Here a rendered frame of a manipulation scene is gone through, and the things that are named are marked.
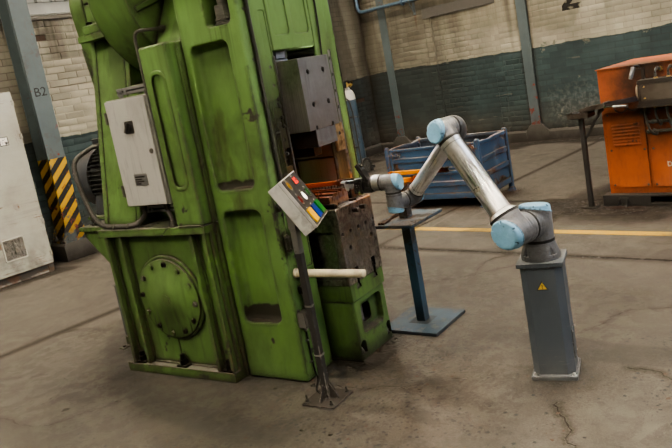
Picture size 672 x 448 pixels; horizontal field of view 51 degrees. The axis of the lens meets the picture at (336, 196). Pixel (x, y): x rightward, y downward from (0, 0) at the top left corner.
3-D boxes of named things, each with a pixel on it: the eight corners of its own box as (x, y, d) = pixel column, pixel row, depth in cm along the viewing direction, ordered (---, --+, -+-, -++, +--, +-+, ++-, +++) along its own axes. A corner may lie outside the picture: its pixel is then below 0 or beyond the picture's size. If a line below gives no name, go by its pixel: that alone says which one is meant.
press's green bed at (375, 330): (394, 337, 440) (381, 265, 432) (364, 363, 410) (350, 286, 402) (321, 332, 471) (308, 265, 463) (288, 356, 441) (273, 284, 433)
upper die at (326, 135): (338, 140, 410) (335, 124, 409) (319, 147, 394) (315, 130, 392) (281, 147, 434) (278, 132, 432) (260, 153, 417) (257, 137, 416)
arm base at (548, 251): (563, 249, 352) (560, 230, 351) (559, 261, 335) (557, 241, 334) (524, 252, 360) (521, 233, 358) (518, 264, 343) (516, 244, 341)
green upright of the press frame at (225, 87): (333, 362, 418) (255, -38, 379) (308, 382, 397) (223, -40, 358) (275, 357, 443) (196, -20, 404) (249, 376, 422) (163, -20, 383)
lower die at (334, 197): (349, 200, 416) (346, 186, 415) (330, 208, 400) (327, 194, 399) (292, 203, 440) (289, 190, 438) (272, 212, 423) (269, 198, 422)
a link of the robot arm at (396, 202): (411, 210, 393) (407, 188, 391) (396, 215, 386) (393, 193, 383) (399, 209, 400) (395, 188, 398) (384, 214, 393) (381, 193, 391)
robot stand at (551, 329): (581, 361, 363) (566, 248, 353) (578, 380, 343) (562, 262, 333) (537, 361, 372) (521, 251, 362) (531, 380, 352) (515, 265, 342)
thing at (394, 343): (425, 335, 433) (424, 333, 433) (379, 378, 386) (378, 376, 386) (369, 332, 455) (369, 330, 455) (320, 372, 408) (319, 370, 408)
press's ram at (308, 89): (347, 120, 420) (335, 52, 413) (310, 131, 388) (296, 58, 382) (291, 128, 443) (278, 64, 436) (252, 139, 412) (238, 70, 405)
